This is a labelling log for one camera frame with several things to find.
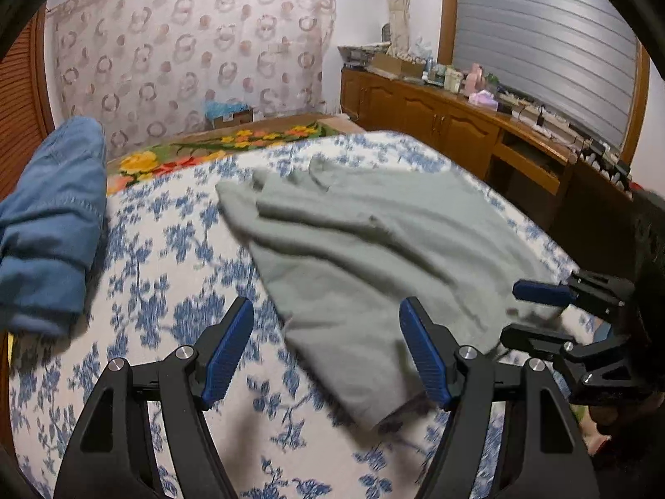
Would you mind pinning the white jar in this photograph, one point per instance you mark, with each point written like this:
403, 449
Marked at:
453, 80

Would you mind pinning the blue jeans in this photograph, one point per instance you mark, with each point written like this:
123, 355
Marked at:
47, 208

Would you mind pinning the cream window curtain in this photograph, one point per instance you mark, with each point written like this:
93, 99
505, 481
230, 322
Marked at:
410, 5

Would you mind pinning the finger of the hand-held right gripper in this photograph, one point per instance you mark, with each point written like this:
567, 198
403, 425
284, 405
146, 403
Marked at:
543, 293
530, 340

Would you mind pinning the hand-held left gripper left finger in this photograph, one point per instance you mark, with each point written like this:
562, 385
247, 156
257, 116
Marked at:
228, 356

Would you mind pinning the open cardboard box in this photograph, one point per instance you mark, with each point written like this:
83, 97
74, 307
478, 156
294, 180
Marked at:
395, 65

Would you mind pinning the grey-green pants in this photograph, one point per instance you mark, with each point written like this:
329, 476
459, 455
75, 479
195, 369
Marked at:
363, 249

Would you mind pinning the colourful flower blanket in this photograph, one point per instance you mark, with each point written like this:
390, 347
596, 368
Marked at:
145, 161

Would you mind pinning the wooden louvred wardrobe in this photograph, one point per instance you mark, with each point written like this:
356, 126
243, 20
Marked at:
21, 93

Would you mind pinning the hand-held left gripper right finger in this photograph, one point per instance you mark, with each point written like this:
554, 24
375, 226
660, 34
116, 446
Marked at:
426, 358

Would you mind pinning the pink bottle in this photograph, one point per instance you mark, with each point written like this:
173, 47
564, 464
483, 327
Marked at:
474, 79

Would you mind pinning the blue floral bed sheet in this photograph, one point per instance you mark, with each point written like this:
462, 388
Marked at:
171, 249

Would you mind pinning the pink tissue box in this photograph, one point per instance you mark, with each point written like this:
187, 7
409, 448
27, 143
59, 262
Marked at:
483, 100

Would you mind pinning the wooden cabinet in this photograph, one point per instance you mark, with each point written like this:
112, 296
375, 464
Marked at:
415, 109

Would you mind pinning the cardboard box with blue cloth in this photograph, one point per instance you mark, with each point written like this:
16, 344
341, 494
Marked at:
228, 114

